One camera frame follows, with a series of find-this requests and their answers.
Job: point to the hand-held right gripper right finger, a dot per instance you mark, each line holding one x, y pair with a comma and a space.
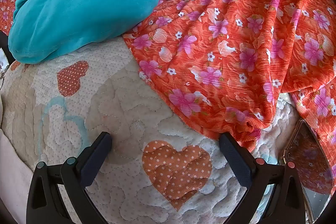
232, 153

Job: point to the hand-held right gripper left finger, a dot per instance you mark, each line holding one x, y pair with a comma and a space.
98, 150

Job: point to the quilted heart pattern bedspread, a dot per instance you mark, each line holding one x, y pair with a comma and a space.
131, 98

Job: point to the smartphone in clear case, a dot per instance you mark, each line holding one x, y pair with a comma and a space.
309, 161

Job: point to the orange floral bed sheet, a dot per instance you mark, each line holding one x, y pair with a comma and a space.
223, 56

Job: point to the teal plush pillow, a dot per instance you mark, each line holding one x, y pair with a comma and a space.
86, 3

